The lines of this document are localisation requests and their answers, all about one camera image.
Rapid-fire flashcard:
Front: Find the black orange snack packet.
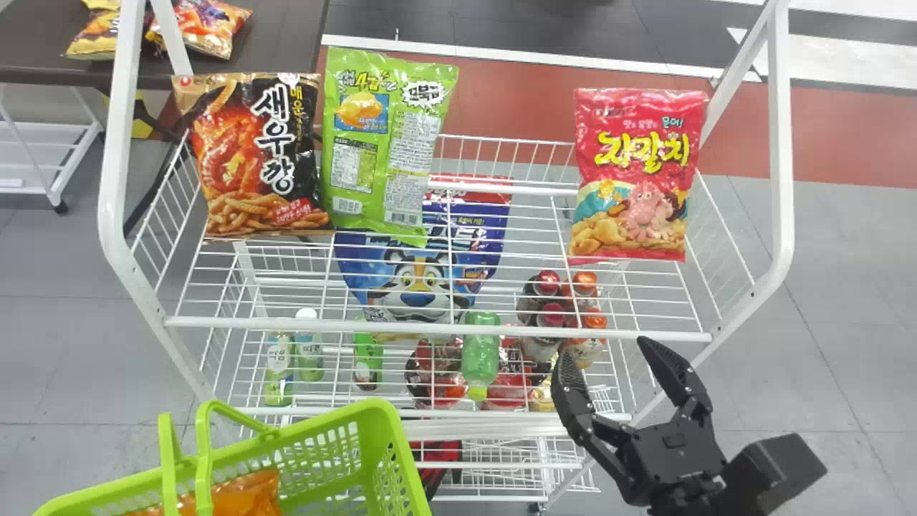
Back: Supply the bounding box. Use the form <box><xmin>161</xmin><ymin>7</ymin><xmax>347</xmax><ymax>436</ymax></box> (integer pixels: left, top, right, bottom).
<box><xmin>171</xmin><ymin>72</ymin><xmax>333</xmax><ymax>240</ymax></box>

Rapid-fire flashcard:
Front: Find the orange purple snack packet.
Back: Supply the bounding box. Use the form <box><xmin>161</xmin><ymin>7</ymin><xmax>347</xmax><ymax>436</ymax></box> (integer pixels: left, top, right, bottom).
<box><xmin>145</xmin><ymin>0</ymin><xmax>253</xmax><ymax>60</ymax></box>

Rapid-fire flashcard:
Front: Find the pale green bottle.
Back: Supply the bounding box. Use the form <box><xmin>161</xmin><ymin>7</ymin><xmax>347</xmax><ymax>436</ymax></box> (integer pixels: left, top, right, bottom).
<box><xmin>263</xmin><ymin>333</ymin><xmax>294</xmax><ymax>408</ymax></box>
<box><xmin>295</xmin><ymin>308</ymin><xmax>325</xmax><ymax>383</ymax></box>

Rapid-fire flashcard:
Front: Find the yellow snack packet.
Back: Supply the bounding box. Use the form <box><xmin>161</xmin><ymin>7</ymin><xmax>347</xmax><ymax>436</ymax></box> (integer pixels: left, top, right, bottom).
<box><xmin>63</xmin><ymin>0</ymin><xmax>121</xmax><ymax>61</ymax></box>

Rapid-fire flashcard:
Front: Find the red snack packet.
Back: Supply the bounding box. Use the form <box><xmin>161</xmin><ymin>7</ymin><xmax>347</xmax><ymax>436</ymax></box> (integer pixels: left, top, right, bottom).
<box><xmin>410</xmin><ymin>441</ymin><xmax>463</xmax><ymax>502</ymax></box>

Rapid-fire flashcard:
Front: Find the dark side table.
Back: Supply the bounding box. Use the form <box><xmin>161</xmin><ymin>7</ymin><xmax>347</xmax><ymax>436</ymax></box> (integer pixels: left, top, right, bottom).
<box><xmin>0</xmin><ymin>0</ymin><xmax>330</xmax><ymax>237</ymax></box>

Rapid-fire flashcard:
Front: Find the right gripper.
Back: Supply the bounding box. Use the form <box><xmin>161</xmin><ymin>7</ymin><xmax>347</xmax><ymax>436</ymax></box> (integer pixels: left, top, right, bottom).
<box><xmin>549</xmin><ymin>336</ymin><xmax>727</xmax><ymax>507</ymax></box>

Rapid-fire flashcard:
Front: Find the blue cereal bag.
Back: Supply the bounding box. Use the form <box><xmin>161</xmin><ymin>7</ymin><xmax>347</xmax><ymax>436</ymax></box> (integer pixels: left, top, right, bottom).
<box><xmin>334</xmin><ymin>174</ymin><xmax>514</xmax><ymax>325</ymax></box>

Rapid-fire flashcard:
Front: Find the green white bottle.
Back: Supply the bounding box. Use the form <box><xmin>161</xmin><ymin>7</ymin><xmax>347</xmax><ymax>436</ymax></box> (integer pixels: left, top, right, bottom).
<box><xmin>353</xmin><ymin>331</ymin><xmax>384</xmax><ymax>393</ymax></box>

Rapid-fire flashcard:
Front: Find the white wire rack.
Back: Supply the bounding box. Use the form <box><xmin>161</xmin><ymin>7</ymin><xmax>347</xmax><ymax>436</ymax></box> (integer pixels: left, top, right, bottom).
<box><xmin>98</xmin><ymin>0</ymin><xmax>796</xmax><ymax>514</ymax></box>

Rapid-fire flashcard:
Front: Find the green basket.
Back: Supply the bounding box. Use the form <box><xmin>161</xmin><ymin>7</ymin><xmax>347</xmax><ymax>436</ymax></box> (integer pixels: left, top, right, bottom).
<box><xmin>32</xmin><ymin>398</ymin><xmax>433</xmax><ymax>516</ymax></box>

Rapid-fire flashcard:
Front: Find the dark bottle red cap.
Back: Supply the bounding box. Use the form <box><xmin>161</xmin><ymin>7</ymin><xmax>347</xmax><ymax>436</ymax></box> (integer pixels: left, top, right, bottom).
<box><xmin>566</xmin><ymin>308</ymin><xmax>610</xmax><ymax>370</ymax></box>
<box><xmin>522</xmin><ymin>302</ymin><xmax>568</xmax><ymax>363</ymax></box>
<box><xmin>517</xmin><ymin>270</ymin><xmax>562</xmax><ymax>325</ymax></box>
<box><xmin>570</xmin><ymin>270</ymin><xmax>600</xmax><ymax>307</ymax></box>

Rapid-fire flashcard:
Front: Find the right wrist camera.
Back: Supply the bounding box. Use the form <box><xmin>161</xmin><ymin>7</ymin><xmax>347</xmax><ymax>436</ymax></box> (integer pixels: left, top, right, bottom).
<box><xmin>716</xmin><ymin>433</ymin><xmax>828</xmax><ymax>516</ymax></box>

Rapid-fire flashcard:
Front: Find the red snack packet octopus print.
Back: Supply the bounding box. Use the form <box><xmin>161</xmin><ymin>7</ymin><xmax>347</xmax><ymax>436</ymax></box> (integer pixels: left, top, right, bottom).
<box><xmin>567</xmin><ymin>87</ymin><xmax>710</xmax><ymax>264</ymax></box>

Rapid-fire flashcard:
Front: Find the red noodle cup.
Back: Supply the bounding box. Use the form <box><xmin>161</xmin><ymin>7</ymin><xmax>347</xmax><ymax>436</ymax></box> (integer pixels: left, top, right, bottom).
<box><xmin>481</xmin><ymin>344</ymin><xmax>535</xmax><ymax>411</ymax></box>
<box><xmin>405</xmin><ymin>338</ymin><xmax>466</xmax><ymax>409</ymax></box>

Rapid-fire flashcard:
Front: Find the white shelf trolley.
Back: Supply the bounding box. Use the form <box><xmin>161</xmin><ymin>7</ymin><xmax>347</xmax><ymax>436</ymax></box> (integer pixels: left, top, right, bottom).
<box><xmin>0</xmin><ymin>86</ymin><xmax>103</xmax><ymax>214</ymax></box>

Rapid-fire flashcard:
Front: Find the green snack packet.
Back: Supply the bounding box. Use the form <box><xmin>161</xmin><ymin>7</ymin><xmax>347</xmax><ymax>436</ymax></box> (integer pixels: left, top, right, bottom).
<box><xmin>320</xmin><ymin>47</ymin><xmax>460</xmax><ymax>248</ymax></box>

